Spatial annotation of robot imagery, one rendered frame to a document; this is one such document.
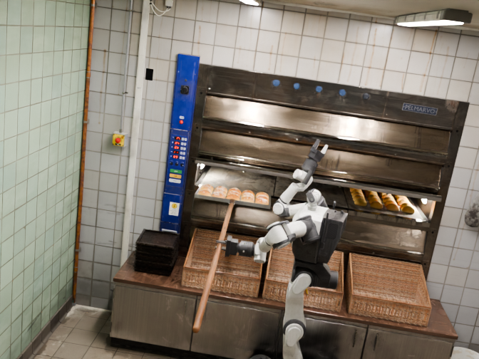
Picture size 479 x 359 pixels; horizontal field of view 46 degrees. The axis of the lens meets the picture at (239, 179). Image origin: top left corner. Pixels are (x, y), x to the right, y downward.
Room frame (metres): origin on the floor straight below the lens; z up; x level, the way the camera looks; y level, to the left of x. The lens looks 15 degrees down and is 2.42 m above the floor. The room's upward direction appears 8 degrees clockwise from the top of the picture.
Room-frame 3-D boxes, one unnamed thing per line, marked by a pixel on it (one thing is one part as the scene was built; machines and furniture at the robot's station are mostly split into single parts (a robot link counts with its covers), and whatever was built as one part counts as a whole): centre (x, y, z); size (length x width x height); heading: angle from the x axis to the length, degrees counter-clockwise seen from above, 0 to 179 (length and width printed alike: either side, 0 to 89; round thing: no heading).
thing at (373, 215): (4.16, -0.57, 1.16); 1.80 x 0.06 x 0.04; 87
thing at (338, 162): (4.14, -0.56, 1.54); 1.79 x 0.11 x 0.19; 87
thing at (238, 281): (3.90, 0.02, 0.72); 0.56 x 0.49 x 0.28; 88
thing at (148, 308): (3.86, -0.44, 0.29); 2.42 x 0.56 x 0.58; 87
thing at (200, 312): (2.94, 0.06, 1.19); 1.71 x 0.03 x 0.03; 178
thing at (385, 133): (4.14, -0.56, 1.80); 1.79 x 0.11 x 0.19; 87
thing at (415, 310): (3.83, -1.17, 0.72); 0.56 x 0.49 x 0.28; 86
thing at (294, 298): (3.27, -0.47, 0.78); 0.18 x 0.15 x 0.47; 178
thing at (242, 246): (3.03, -0.04, 1.19); 0.12 x 0.10 x 0.13; 87
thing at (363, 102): (4.16, -0.57, 1.99); 1.80 x 0.08 x 0.21; 87
